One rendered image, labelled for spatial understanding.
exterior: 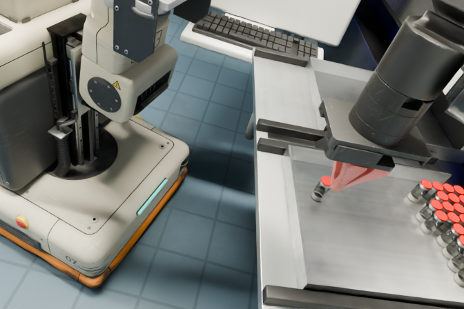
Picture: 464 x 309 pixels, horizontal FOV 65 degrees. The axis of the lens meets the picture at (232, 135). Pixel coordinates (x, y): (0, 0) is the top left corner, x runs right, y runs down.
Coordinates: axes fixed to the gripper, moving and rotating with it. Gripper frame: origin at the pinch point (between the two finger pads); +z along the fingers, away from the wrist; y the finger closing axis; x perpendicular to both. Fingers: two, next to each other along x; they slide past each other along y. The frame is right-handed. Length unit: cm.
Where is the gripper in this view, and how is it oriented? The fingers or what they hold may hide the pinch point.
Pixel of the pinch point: (336, 182)
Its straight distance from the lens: 44.1
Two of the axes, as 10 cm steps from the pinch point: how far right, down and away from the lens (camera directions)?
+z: -2.3, 7.1, 6.7
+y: 9.7, 1.9, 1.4
